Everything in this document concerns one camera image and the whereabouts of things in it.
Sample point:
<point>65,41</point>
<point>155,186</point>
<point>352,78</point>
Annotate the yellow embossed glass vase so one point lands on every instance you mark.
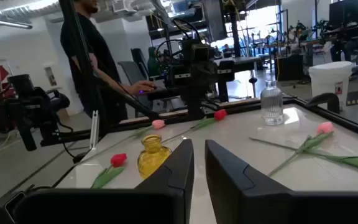
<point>151,158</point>

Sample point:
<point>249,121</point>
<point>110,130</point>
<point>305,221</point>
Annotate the person's hand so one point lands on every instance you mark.
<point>143,87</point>

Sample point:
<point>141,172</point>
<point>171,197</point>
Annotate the grey office chair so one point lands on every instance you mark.
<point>130,71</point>

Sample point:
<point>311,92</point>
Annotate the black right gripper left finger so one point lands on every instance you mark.
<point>154,202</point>

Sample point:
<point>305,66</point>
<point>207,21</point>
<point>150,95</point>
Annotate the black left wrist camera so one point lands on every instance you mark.
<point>197,49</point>

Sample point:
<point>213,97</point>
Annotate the white lidded waste bin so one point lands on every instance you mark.
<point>329,81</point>

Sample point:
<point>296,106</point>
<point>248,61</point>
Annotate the silver metal bracket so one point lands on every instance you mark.
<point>94,130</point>

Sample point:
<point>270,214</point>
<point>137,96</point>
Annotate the black floor cabinet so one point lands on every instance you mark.
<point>289,67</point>

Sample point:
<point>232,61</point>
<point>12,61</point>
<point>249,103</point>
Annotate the ceiling light tube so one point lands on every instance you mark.
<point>5,23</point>

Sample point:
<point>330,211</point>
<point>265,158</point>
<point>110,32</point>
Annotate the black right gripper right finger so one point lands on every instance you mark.
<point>259,202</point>

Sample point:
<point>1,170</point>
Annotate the clear ribbed glass vase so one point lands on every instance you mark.
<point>271,105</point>

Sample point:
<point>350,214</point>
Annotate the black adjustable side table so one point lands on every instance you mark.
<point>238,63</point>

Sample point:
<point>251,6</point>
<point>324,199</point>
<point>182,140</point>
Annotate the person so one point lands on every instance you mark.
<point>153,62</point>
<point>104,56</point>

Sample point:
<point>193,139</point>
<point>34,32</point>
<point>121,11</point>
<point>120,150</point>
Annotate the black computer monitor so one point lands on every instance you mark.
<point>350,14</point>

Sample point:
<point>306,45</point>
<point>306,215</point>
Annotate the black workstation desk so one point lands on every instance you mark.
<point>343,40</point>

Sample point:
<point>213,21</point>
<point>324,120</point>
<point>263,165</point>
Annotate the black office chair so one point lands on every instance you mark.
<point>138,57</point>

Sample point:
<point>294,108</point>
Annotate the pink artificial tulip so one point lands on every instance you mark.
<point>325,127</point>
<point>158,124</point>

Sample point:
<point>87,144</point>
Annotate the framed wall poster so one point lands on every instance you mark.
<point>50,76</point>

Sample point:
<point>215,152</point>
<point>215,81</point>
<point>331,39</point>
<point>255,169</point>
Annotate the black building column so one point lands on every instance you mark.
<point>235,34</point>

